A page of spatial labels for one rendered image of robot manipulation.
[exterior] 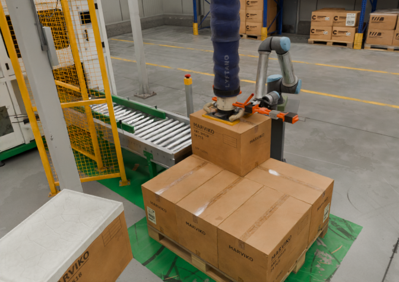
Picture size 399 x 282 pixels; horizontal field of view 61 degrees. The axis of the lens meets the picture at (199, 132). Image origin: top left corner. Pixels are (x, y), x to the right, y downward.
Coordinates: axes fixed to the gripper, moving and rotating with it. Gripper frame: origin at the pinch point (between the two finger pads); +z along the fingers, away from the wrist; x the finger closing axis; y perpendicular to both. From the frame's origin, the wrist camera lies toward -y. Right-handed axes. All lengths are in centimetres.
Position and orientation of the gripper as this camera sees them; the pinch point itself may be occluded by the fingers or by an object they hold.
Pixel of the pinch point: (254, 108)
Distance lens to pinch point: 274.6
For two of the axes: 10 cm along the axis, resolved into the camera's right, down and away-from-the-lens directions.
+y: -7.4, -2.5, 6.2
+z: -6.7, 3.5, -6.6
